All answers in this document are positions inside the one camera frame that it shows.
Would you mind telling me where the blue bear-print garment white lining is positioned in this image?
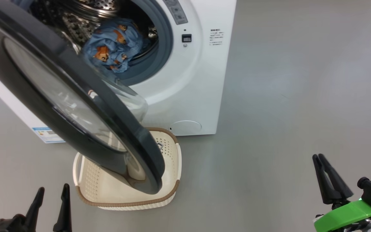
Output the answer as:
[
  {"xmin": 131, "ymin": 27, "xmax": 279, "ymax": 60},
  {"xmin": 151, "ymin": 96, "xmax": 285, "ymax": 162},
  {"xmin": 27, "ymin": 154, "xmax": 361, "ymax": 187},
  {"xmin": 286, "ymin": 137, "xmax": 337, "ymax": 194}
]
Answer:
[{"xmin": 99, "ymin": 18, "xmax": 152, "ymax": 58}]

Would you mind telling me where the round white filter cover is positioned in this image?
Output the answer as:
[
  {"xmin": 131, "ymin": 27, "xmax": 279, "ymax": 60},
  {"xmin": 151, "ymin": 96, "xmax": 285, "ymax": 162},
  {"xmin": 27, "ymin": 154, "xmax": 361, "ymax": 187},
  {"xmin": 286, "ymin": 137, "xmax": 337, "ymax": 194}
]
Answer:
[{"xmin": 169, "ymin": 120, "xmax": 202, "ymax": 136}]

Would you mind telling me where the printed warning text label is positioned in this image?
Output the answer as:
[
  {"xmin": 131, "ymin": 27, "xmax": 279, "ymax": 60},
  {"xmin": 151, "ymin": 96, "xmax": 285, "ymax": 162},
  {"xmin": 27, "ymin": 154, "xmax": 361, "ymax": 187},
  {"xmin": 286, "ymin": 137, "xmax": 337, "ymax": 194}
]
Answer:
[{"xmin": 209, "ymin": 28, "xmax": 224, "ymax": 46}]

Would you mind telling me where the blue energy label sticker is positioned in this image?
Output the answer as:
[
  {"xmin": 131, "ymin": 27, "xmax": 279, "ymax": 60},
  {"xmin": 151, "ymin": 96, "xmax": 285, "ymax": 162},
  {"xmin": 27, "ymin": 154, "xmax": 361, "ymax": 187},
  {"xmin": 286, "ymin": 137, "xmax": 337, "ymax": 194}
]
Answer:
[{"xmin": 32, "ymin": 127, "xmax": 65, "ymax": 143}]

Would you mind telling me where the cream perforated laundry basket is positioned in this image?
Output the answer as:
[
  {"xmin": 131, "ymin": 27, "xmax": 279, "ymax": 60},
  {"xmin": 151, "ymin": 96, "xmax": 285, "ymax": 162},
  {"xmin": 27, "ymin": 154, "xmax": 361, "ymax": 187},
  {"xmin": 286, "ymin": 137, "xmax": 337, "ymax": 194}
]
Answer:
[{"xmin": 73, "ymin": 127, "xmax": 182, "ymax": 211}]

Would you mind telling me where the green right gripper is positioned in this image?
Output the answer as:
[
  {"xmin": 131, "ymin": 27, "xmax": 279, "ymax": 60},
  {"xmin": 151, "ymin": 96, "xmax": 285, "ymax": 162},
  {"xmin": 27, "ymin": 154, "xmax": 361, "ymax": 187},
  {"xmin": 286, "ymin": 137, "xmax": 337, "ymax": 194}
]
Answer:
[{"xmin": 312, "ymin": 153, "xmax": 371, "ymax": 232}]

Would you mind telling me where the stainless steel washing machine drum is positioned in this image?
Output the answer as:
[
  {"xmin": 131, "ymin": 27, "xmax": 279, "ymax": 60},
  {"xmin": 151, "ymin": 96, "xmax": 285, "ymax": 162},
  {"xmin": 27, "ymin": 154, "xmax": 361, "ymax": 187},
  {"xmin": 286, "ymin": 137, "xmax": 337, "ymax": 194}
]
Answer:
[{"xmin": 28, "ymin": 0, "xmax": 158, "ymax": 49}]

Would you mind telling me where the grey rubber door gasket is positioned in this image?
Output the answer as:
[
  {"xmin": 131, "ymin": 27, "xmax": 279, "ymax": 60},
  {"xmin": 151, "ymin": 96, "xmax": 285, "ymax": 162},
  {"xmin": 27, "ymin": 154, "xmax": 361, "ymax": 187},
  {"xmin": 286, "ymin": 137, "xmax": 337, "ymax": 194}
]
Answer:
[{"xmin": 118, "ymin": 0, "xmax": 174, "ymax": 86}]

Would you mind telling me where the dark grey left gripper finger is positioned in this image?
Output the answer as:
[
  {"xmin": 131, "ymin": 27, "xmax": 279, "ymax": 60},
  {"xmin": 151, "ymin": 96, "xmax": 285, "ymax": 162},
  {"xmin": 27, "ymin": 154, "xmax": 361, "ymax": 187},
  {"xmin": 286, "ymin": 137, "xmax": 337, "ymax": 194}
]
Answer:
[
  {"xmin": 24, "ymin": 187, "xmax": 45, "ymax": 232},
  {"xmin": 53, "ymin": 183, "xmax": 72, "ymax": 232}
]

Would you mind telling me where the grey plastic cover plate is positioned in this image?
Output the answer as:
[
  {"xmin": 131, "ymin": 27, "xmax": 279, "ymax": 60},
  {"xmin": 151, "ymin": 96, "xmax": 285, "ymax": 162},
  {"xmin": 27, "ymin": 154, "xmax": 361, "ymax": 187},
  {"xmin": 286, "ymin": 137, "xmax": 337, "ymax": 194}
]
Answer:
[{"xmin": 163, "ymin": 0, "xmax": 188, "ymax": 25}]

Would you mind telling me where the dark round glass washer door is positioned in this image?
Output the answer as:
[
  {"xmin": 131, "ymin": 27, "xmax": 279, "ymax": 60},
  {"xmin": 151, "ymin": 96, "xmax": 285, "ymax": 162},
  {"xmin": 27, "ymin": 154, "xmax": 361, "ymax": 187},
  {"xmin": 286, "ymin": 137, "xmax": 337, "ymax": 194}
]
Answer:
[{"xmin": 0, "ymin": 0, "xmax": 166, "ymax": 195}]

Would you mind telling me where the white front-load washing machine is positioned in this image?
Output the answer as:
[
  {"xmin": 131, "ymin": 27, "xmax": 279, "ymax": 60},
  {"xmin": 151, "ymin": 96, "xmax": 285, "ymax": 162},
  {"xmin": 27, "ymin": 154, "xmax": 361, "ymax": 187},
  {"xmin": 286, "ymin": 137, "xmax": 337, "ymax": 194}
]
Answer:
[{"xmin": 0, "ymin": 0, "xmax": 237, "ymax": 144}]

